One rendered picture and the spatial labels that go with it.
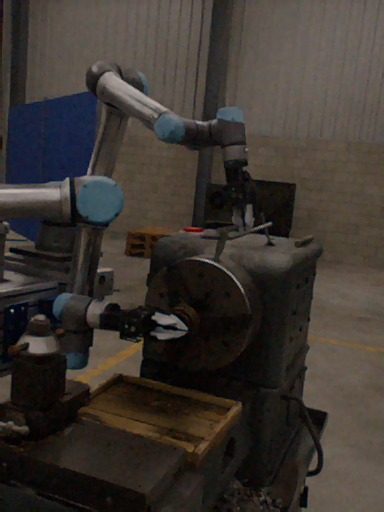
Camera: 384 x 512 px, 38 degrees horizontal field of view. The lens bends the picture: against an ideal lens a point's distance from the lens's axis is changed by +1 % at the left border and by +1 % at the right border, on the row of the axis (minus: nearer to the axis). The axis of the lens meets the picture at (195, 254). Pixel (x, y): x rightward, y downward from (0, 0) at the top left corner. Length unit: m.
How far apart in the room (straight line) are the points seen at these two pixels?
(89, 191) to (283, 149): 10.39
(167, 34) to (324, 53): 3.39
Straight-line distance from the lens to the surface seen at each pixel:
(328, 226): 11.51
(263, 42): 12.18
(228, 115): 1.60
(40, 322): 1.02
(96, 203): 1.37
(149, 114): 1.61
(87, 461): 1.00
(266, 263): 1.60
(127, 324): 1.36
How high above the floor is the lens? 1.46
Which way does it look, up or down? 8 degrees down
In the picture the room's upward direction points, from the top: 5 degrees clockwise
